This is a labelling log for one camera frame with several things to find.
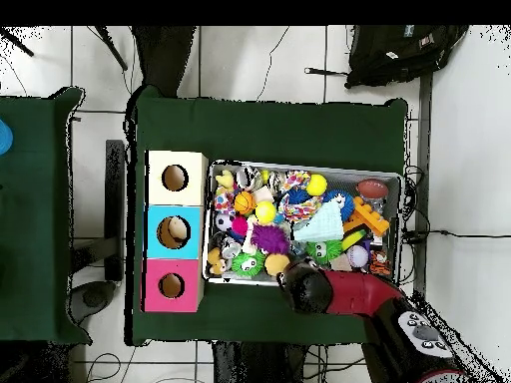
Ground colourful polka dot cloth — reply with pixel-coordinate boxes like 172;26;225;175
277;191;322;224

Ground black backpack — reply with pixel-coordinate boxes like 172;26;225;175
344;25;471;89

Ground blue fuzzy toy with eyes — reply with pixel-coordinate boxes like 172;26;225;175
322;190;356;223

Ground small brown football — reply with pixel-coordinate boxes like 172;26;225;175
355;179;391;201

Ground orange plastic building block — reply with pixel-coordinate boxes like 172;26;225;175
341;195;392;240

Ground wooden box with three holes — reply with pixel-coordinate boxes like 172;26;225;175
143;150;210;314

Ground blue round object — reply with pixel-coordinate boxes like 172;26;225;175
0;119;14;157

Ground small orange basketball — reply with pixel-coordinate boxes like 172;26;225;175
234;191;257;216

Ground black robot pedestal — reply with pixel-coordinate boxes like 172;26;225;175
209;341;320;383

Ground beige rounded toy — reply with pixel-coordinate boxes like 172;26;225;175
166;216;192;247

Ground purple spiky ball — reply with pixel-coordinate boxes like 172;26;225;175
251;223;290;256

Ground white baseball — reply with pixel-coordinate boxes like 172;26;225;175
347;244;370;268

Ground mint green knitted cloth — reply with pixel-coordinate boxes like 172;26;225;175
293;198;346;244

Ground dark green table cloth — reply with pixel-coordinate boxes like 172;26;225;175
0;86;88;346
127;85;410;348

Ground clear mesh bin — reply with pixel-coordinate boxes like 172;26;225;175
203;159;404;290

